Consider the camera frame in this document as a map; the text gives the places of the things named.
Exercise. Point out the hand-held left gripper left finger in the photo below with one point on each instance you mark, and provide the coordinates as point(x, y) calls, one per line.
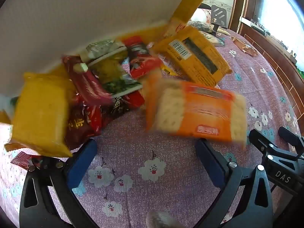
point(80, 162)

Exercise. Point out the yellow biscuit packet with barcode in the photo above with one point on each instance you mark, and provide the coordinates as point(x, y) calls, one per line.
point(201, 59)

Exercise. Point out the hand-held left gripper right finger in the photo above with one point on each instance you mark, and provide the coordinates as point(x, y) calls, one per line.
point(210, 162)

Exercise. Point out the window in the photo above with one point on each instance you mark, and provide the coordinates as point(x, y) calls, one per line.
point(277, 4)

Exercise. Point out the black phone stand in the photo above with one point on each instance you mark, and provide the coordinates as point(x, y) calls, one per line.
point(218, 16)

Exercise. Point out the wooden door frame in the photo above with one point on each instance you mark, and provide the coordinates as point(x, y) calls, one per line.
point(239, 2)

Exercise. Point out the white and green snack packet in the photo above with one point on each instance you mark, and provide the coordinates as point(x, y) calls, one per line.
point(102, 47)

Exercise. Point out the orange cracker packet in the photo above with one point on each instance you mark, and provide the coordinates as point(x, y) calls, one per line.
point(201, 114)

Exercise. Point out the clear food packet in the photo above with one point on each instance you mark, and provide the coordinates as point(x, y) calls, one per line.
point(211, 38)

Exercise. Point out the yellow cardboard box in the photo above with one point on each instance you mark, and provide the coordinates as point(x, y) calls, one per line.
point(71, 16)

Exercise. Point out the plain yellow snack packet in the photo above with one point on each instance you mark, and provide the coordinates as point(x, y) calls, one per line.
point(40, 114)

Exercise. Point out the red snack packet dark picture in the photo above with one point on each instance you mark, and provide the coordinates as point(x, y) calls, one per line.
point(142, 59)

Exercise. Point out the wooden bed frame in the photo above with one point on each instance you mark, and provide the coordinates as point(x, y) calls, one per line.
point(273, 52)

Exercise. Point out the brown snack packet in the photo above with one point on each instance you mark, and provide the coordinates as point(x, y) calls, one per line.
point(245, 46)

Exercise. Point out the long red snack packet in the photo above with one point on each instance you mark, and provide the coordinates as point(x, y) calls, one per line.
point(87, 85)

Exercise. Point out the green and yellow snack packet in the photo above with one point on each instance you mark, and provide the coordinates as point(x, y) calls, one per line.
point(111, 73)

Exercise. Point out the purple floral bedsheet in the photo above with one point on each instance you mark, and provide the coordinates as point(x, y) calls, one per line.
point(152, 190)

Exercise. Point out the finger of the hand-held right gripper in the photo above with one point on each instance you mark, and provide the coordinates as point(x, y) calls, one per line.
point(282, 168)
point(291, 135)

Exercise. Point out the small red foil packet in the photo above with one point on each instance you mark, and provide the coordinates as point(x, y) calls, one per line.
point(22, 159)

